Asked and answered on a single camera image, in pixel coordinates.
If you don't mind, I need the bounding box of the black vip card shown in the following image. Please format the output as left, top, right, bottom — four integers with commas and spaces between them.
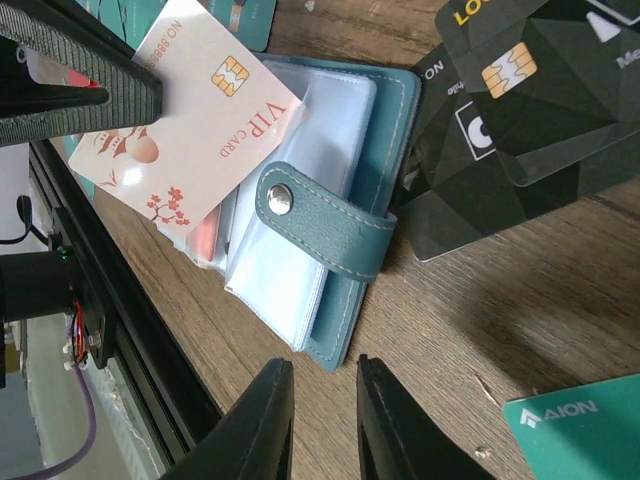
435, 0, 639, 186
395, 45, 639, 262

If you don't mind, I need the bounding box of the teal VIP card centre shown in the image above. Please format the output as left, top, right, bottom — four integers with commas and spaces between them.
503, 373, 639, 480

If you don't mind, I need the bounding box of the black VIP card upper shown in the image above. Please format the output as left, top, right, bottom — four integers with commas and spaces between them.
435, 0, 639, 186

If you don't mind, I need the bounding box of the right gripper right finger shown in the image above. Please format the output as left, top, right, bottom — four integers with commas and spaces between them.
357, 354, 493, 480

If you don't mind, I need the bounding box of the blue leather card holder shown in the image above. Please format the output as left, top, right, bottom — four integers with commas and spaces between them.
173, 54, 421, 372

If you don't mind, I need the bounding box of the teal VIP card left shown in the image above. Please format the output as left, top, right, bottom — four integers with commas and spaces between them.
207, 0, 277, 52

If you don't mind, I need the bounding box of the white floral VIP card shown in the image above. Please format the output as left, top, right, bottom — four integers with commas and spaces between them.
69, 1, 301, 237

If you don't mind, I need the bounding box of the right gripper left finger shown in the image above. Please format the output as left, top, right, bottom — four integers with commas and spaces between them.
163, 358, 294, 480

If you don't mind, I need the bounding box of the black VIP card centre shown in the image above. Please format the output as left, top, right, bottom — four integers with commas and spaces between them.
395, 45, 639, 262

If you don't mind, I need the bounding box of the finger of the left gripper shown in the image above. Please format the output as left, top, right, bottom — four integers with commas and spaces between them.
1, 1, 163, 146

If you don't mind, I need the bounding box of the teal vip card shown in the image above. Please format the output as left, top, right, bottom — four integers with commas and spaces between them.
503, 373, 639, 480
207, 0, 277, 52

